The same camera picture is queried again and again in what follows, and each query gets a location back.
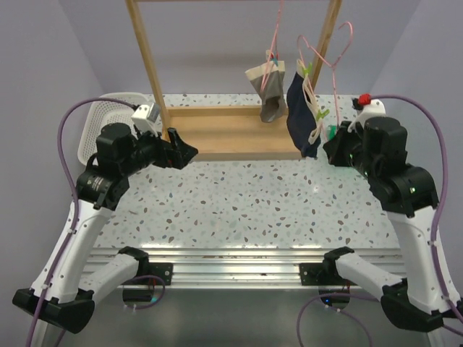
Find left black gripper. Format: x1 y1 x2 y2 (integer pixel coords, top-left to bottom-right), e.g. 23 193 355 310
120 123 197 176

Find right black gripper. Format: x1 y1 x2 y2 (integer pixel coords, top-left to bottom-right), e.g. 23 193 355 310
325 119 380 179

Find navy blue underwear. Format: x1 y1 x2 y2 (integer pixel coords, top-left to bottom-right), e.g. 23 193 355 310
286 72 321 158

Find pink wire hanger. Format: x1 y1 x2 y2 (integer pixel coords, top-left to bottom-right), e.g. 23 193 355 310
297 21 354 145

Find green clothespin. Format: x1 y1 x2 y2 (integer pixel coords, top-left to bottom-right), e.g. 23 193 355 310
297 60 313 78
316 109 330 121

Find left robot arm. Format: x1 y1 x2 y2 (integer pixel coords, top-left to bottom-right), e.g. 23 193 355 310
12 123 198 334

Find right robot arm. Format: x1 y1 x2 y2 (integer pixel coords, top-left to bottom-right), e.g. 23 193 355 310
322 116 462 333

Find grey beige underwear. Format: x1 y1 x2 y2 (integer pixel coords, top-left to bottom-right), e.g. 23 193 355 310
245 61 286 123

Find pink hanger on rack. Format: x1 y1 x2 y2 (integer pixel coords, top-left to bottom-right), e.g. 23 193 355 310
260 0 284 92

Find green plastic bin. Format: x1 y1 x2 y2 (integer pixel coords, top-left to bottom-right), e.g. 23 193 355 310
327 124 337 141

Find wooden clothes rack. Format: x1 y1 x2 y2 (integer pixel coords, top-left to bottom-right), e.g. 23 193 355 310
124 0 343 163

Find white plastic basket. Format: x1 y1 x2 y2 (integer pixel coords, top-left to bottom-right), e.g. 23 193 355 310
77 92 151 166

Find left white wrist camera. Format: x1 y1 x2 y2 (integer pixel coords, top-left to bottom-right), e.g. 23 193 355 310
131 103 161 134

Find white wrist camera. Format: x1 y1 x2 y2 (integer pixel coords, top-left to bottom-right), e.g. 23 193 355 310
348 94 386 132
131 103 161 134

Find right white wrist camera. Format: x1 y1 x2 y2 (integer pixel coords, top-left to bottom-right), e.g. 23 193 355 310
348 94 386 132

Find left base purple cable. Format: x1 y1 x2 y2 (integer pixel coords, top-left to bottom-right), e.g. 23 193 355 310
122 275 166 312

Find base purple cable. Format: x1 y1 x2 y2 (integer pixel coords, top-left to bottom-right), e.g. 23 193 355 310
122 275 166 312
297 291 381 347

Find aluminium rail base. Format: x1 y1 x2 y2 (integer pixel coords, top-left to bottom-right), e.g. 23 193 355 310
85 247 409 290

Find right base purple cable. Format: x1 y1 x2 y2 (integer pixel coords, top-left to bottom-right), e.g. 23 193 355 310
297 291 381 347

